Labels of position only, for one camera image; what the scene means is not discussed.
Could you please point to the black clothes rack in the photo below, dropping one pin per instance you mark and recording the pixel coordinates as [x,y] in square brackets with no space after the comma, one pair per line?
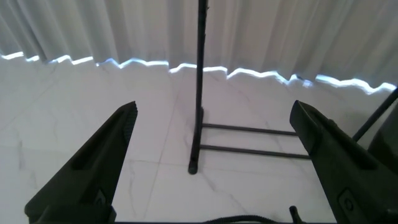
[201,62]

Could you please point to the white curtain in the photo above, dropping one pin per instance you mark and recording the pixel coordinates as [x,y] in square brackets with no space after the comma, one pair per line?
[93,25]

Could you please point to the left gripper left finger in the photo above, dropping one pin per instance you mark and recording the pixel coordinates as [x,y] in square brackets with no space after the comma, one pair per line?
[93,168]

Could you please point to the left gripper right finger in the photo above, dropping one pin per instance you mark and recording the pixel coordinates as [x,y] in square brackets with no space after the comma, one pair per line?
[348,168]

